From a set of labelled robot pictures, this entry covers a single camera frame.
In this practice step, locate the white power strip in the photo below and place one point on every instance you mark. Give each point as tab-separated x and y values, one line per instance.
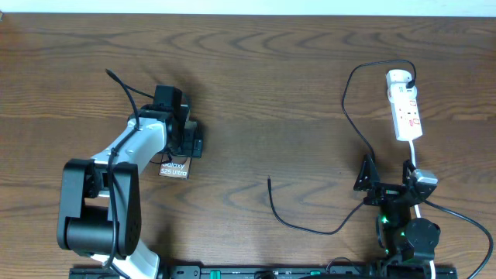
405	112

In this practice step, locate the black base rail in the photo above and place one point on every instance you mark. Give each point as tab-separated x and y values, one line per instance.
335	271

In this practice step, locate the white USB wall charger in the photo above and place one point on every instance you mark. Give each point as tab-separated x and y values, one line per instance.
397	77

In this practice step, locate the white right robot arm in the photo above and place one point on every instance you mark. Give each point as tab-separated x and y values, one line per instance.
408	241

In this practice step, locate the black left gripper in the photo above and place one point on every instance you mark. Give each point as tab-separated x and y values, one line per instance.
195	140

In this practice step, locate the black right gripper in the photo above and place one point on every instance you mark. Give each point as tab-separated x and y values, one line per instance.
384	192

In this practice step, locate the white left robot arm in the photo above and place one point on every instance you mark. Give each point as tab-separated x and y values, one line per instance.
100	210

